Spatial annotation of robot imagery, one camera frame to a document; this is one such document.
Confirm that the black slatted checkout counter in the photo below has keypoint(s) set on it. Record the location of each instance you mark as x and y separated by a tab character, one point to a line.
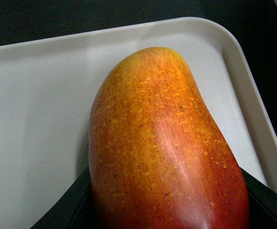
252	22

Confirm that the dark red mango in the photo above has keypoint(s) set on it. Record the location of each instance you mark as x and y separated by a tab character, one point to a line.
157	159

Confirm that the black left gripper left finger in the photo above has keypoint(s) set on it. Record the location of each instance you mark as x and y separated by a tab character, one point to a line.
73	210

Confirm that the beige plastic tray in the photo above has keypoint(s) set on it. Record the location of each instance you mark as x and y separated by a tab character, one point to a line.
47	88

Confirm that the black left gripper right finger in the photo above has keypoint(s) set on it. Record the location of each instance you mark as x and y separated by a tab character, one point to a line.
263	204

